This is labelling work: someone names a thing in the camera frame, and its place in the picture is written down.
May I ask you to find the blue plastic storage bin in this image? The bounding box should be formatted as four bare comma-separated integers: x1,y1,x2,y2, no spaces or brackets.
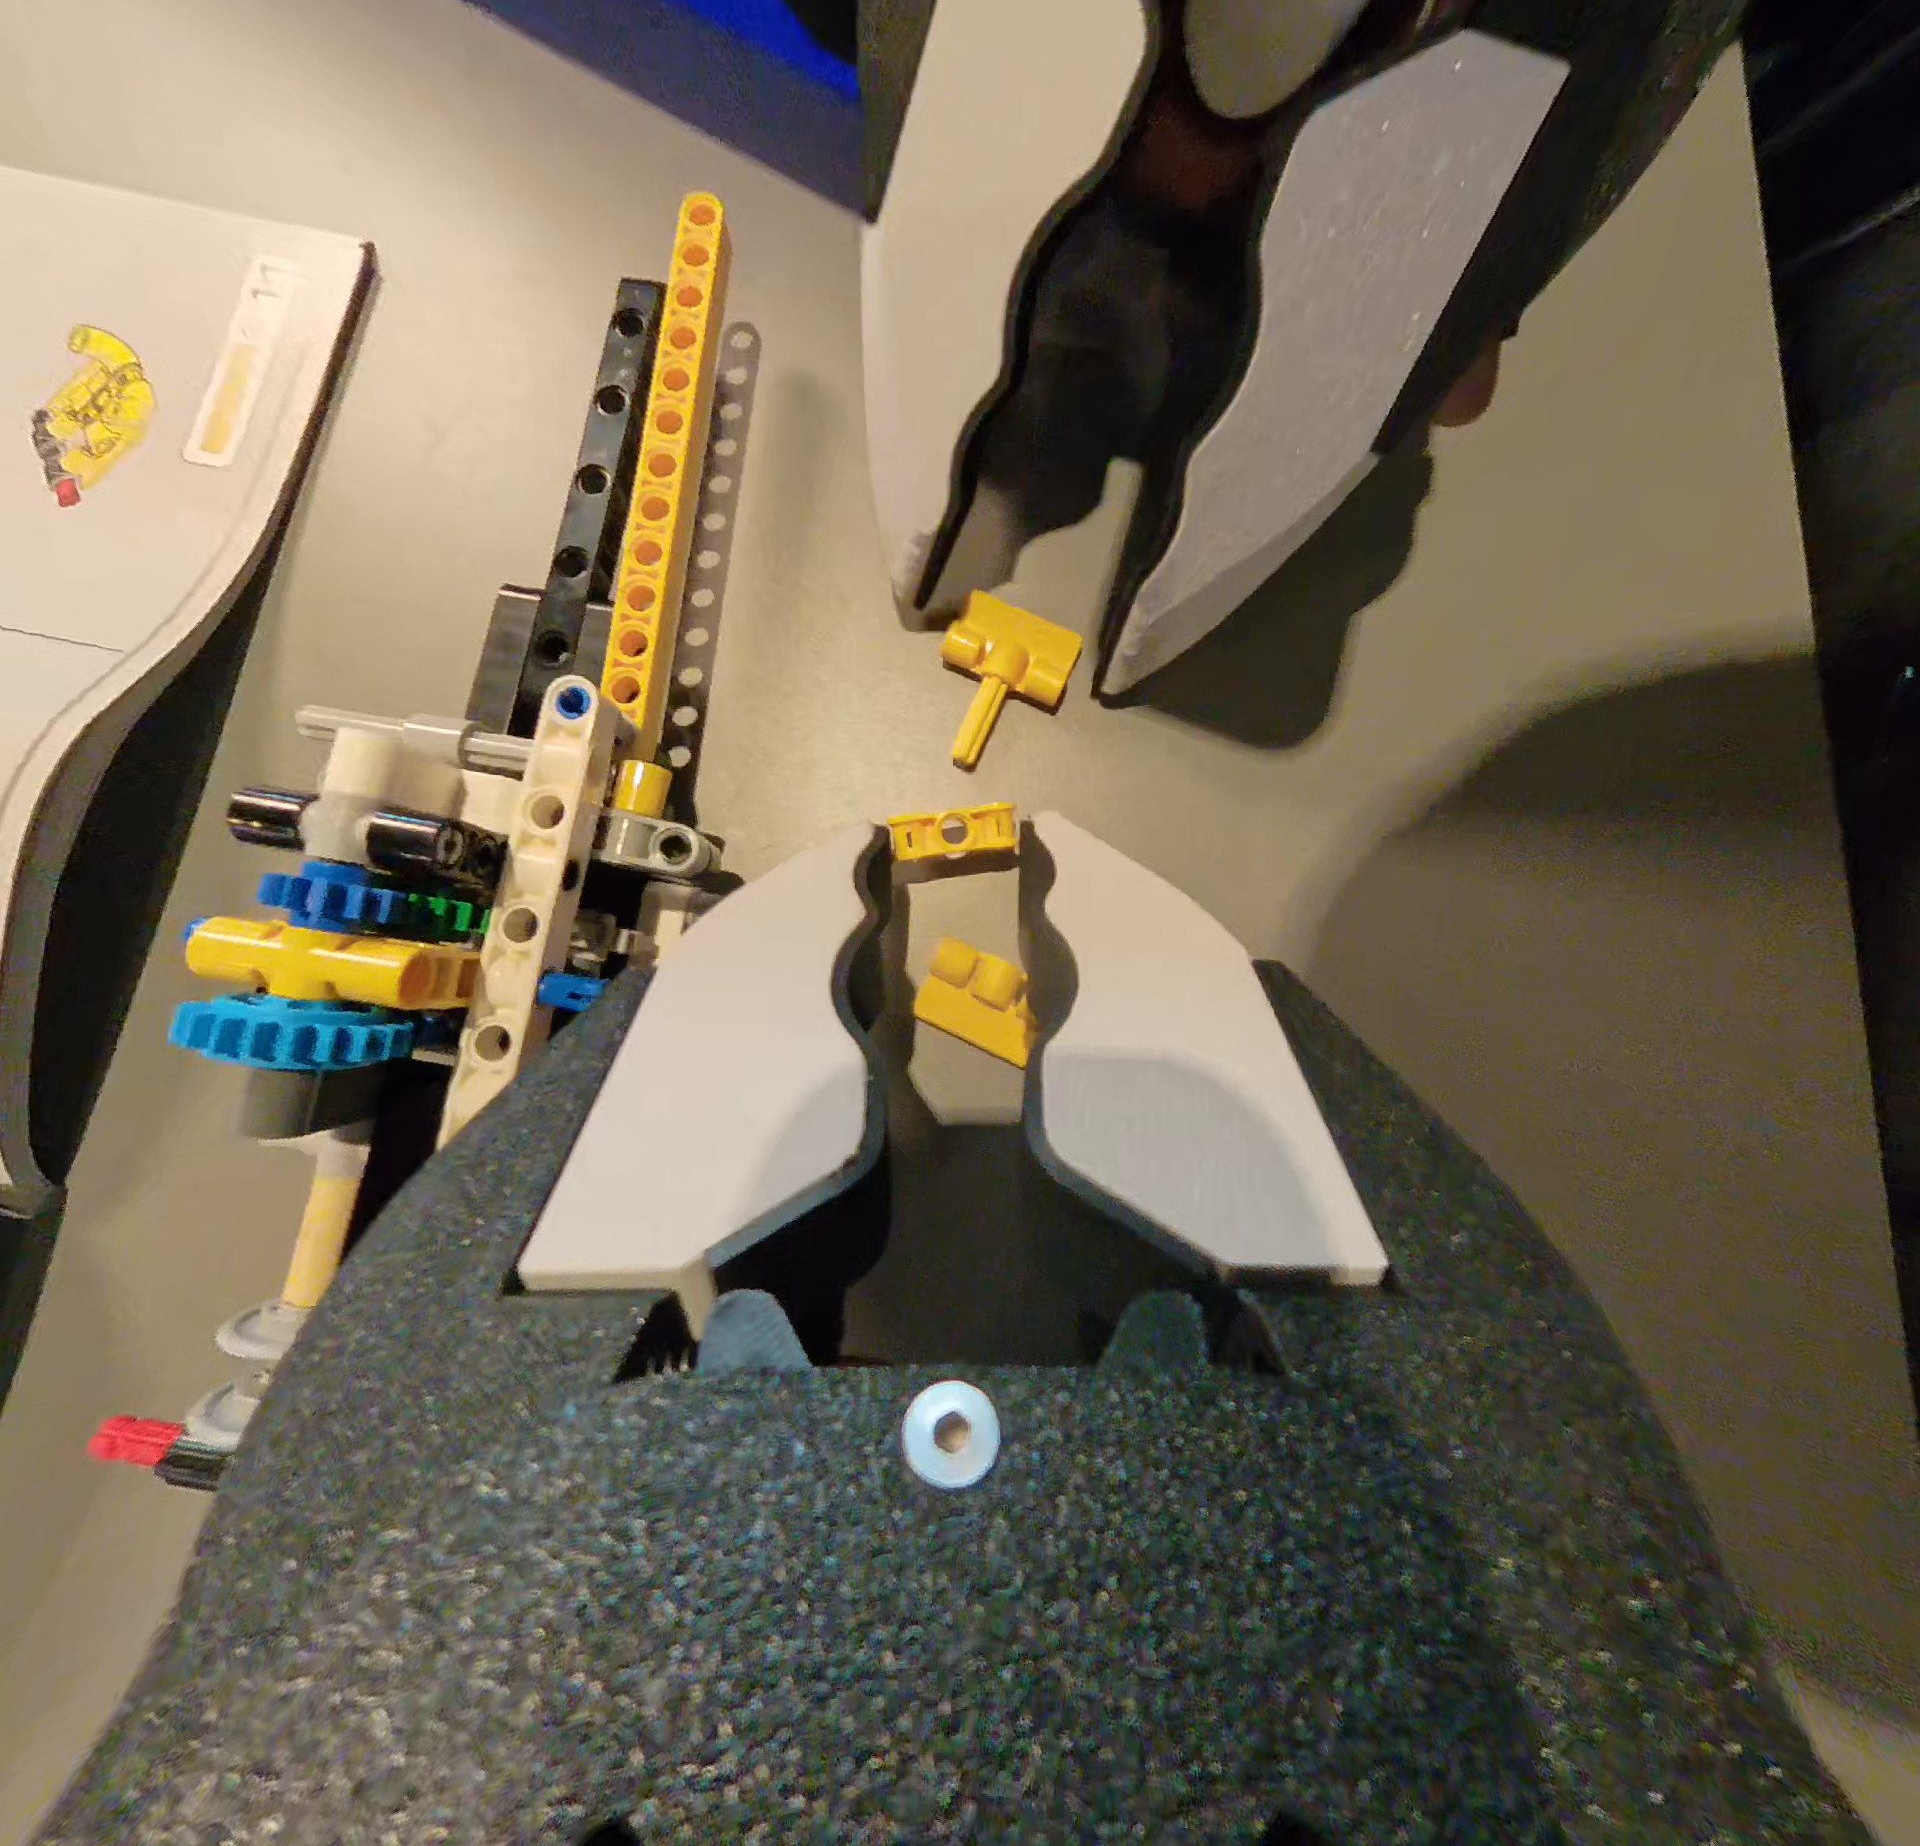
323,0,876,221

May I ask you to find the person's right hand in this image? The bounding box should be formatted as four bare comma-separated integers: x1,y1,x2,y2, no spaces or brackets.
1428,330,1507,429

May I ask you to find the yellow angled lego piece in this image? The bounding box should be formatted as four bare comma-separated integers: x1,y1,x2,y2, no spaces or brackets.
913,934,1041,1064

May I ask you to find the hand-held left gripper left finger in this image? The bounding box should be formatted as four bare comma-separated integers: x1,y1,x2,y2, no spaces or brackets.
515,821,890,1338

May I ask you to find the partly built lego model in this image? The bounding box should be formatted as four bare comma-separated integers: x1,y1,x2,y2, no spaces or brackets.
86,192,769,1496

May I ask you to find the yellow T-shaped lego piece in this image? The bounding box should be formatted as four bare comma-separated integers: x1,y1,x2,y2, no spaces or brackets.
941,589,1087,767

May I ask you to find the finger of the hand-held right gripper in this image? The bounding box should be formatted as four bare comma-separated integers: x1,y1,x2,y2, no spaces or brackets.
859,0,1161,633
1093,34,1579,704

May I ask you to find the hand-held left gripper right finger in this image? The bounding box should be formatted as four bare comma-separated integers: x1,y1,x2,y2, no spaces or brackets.
1021,808,1392,1293

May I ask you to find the yellow lego connector with hole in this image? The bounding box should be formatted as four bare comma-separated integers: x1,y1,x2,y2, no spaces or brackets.
885,799,1026,863

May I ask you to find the lego instruction booklet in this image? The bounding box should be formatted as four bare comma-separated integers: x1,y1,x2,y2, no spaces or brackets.
0,162,380,1233

